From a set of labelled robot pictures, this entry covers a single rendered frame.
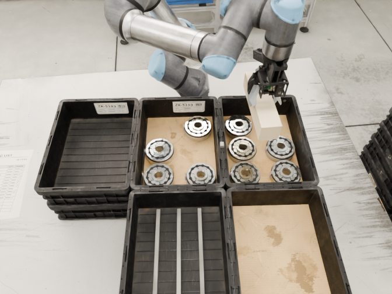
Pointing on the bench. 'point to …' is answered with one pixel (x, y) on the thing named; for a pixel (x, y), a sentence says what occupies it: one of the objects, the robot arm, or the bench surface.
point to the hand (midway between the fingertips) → (261, 100)
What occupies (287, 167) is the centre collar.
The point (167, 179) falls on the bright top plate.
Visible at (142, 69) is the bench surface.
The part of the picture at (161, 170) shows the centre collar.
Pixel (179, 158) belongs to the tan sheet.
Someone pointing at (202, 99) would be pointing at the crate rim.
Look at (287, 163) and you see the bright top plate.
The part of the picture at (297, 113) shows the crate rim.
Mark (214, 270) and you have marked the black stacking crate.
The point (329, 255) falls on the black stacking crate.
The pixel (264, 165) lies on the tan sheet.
